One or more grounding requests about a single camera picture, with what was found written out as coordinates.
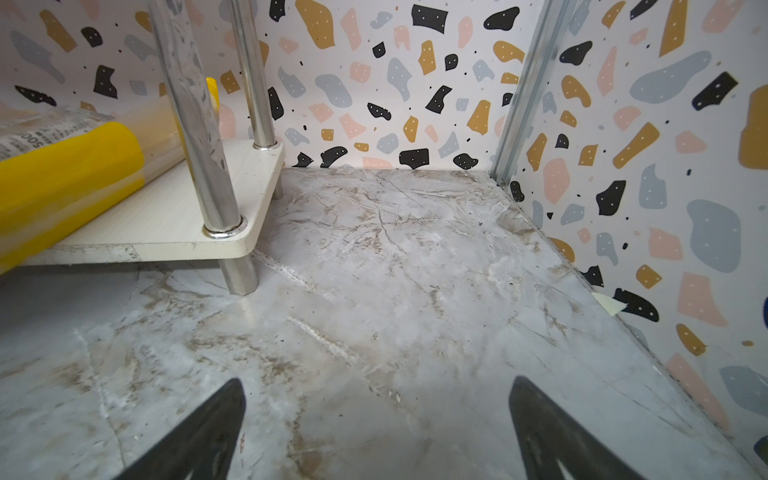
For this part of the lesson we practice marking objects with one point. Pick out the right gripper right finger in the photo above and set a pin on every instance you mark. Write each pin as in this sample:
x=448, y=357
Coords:
x=553, y=443

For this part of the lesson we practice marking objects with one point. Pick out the yellow spaghetti bag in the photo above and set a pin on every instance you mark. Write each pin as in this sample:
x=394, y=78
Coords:
x=49, y=193

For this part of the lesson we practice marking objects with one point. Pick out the clear blue-end spaghetti bag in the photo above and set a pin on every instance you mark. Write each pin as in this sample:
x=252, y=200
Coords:
x=24, y=132

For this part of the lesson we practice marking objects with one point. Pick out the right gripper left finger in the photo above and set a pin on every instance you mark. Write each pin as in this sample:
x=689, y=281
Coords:
x=202, y=445

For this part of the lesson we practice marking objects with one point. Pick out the white two-tier shelf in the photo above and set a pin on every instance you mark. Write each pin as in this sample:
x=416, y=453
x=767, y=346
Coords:
x=212, y=204

